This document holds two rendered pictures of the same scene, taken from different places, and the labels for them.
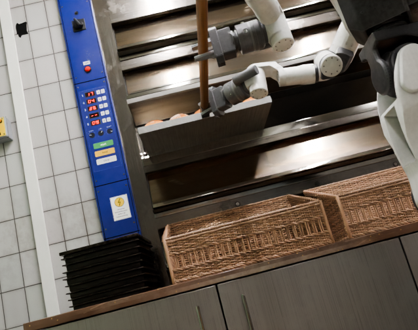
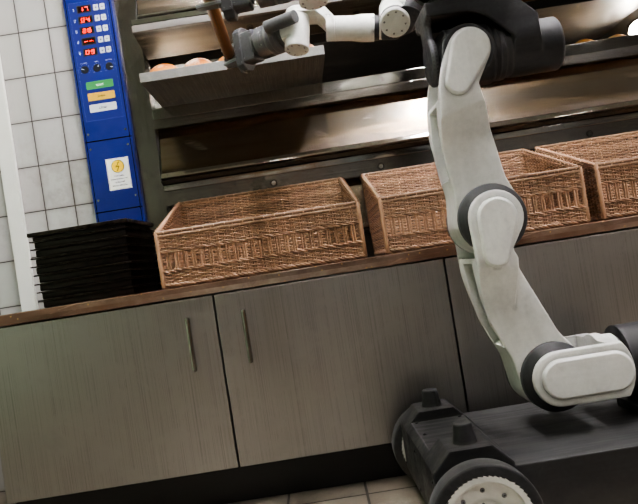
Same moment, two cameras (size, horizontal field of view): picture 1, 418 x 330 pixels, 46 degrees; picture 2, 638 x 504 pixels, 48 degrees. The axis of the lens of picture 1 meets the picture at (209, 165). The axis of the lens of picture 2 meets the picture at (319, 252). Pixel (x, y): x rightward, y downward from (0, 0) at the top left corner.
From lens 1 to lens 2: 38 cm
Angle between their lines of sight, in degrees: 14
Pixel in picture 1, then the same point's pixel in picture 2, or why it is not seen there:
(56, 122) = (36, 44)
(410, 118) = (450, 127)
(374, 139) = not seen: hidden behind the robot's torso
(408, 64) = (459, 56)
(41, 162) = (15, 101)
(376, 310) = (400, 342)
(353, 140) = not seen: hidden behind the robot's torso
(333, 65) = (396, 22)
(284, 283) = (295, 300)
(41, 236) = (14, 201)
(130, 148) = (137, 92)
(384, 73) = (432, 62)
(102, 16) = not seen: outside the picture
